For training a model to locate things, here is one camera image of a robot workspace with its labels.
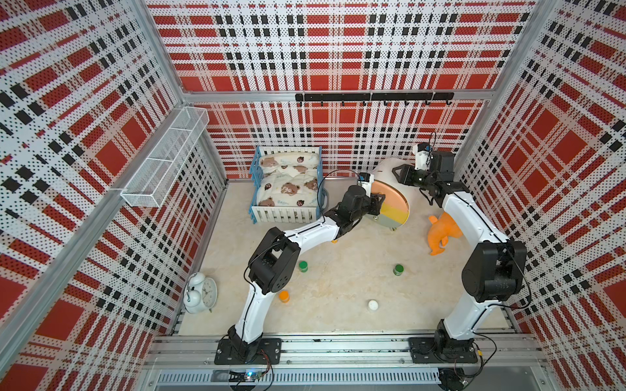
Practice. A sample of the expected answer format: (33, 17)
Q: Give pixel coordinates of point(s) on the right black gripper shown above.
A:
(406, 173)

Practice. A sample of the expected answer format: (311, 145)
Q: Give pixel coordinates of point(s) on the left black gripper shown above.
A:
(376, 204)

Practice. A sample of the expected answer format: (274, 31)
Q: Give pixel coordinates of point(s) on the round cabinet with coloured drawers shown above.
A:
(399, 198)

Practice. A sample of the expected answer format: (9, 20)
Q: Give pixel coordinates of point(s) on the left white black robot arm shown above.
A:
(271, 267)

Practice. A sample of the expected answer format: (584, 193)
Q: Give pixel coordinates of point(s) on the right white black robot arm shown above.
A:
(493, 272)

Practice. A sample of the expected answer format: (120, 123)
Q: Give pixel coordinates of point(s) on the green paint can right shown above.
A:
(398, 270)

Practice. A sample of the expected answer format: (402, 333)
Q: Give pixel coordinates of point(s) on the green paint can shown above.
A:
(398, 270)
(303, 266)

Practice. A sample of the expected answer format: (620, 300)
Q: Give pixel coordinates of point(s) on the green paint can left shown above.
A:
(303, 266)

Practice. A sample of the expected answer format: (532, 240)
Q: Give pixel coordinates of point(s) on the orange paint can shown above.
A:
(284, 296)

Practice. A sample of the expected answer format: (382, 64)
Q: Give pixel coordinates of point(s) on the orange plush toy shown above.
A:
(442, 228)

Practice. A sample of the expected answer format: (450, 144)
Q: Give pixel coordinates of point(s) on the blue white toy crib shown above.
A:
(261, 214)

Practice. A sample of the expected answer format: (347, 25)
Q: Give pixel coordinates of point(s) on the bear print bedding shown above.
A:
(289, 179)

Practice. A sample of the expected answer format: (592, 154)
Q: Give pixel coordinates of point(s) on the white alarm clock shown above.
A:
(200, 294)

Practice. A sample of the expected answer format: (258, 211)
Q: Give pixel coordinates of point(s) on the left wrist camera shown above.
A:
(366, 181)

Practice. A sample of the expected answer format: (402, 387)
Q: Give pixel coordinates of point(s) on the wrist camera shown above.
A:
(422, 153)
(366, 181)

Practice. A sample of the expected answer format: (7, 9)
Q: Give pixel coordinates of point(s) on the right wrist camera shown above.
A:
(422, 153)

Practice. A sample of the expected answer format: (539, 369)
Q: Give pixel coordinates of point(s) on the black hook rail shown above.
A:
(425, 97)

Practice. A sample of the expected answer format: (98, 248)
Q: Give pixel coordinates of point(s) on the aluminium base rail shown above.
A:
(496, 361)

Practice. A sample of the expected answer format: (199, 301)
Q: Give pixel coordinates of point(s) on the white wire wall basket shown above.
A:
(178, 135)

